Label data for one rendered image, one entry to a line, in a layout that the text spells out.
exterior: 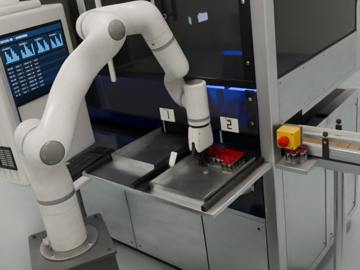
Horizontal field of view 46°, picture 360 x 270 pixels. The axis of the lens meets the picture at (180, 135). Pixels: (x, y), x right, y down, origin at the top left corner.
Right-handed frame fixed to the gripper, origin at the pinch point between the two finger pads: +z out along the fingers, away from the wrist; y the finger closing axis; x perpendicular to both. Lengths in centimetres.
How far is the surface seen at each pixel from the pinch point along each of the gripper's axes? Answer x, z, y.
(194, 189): 3.9, 5.7, 12.1
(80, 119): -84, -3, -6
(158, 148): -34.6, 5.7, -9.7
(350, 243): 24, 94, -94
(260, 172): 18.9, 6.1, -9.8
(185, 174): -6.9, 5.7, 4.6
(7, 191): -247, 94, -23
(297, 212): 20, 40, -37
